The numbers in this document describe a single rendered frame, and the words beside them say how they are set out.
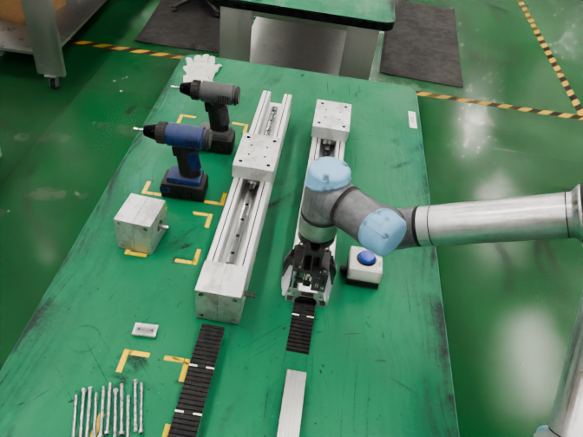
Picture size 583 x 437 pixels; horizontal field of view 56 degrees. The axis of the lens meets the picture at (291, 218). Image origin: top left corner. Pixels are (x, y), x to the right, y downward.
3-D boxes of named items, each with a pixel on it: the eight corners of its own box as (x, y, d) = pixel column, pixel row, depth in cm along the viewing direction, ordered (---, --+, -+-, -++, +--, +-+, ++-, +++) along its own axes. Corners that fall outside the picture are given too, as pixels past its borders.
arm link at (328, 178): (334, 188, 89) (298, 163, 93) (324, 237, 96) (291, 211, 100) (365, 171, 93) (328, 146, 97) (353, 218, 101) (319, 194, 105)
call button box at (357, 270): (377, 290, 134) (383, 272, 130) (337, 283, 134) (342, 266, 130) (377, 266, 140) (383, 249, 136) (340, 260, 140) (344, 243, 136)
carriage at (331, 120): (345, 150, 167) (349, 131, 162) (310, 144, 167) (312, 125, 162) (348, 122, 178) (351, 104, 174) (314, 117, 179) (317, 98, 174)
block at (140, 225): (161, 257, 134) (160, 229, 128) (117, 247, 135) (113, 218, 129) (176, 230, 142) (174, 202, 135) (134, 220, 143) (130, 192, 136)
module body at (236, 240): (246, 294, 129) (248, 270, 123) (205, 287, 129) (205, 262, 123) (290, 116, 188) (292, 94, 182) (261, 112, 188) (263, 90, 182)
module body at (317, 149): (326, 307, 128) (331, 283, 122) (284, 300, 128) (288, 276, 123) (344, 125, 188) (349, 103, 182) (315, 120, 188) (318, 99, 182)
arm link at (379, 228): (421, 224, 95) (372, 192, 100) (399, 218, 85) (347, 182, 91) (396, 261, 97) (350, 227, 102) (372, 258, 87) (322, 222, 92)
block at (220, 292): (249, 326, 122) (252, 299, 115) (194, 317, 122) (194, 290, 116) (256, 296, 129) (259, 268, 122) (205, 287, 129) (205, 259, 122)
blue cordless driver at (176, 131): (206, 204, 150) (207, 138, 136) (135, 194, 150) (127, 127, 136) (212, 186, 156) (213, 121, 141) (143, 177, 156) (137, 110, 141)
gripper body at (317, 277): (287, 289, 108) (294, 245, 100) (292, 257, 114) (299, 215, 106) (325, 295, 108) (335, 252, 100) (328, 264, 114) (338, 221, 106)
